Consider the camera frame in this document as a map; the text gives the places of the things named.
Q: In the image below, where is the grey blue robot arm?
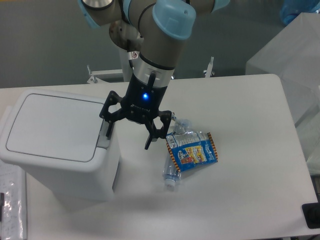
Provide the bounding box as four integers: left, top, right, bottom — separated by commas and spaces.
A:
78, 0, 228, 146

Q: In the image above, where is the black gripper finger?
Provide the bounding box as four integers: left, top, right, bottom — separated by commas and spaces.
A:
144, 109, 173, 151
98, 90, 125, 138

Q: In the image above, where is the blue water jug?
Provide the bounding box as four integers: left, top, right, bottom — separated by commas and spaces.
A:
279, 0, 320, 26

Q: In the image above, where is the white trash can lid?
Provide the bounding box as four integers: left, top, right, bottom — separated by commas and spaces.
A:
5, 93, 103, 163

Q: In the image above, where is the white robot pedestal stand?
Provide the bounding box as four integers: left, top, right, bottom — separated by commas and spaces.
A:
86, 19, 216, 85

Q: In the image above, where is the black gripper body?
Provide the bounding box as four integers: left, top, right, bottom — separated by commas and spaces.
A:
119, 53, 175, 126

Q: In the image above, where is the paper sheet in sleeve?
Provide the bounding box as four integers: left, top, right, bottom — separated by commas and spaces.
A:
0, 161, 28, 240

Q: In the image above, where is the crushed clear plastic bottle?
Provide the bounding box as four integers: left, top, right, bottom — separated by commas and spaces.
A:
162, 116, 193, 192

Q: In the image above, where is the black cable on pedestal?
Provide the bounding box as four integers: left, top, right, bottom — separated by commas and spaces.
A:
126, 38, 137, 76

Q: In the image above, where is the blue snack bag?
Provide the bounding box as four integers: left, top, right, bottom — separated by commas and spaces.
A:
165, 131, 218, 173

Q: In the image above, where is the white trash can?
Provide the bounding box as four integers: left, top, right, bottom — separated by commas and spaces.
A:
0, 88, 121, 201

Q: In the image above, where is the black device at edge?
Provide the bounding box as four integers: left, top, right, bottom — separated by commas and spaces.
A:
301, 202, 320, 229

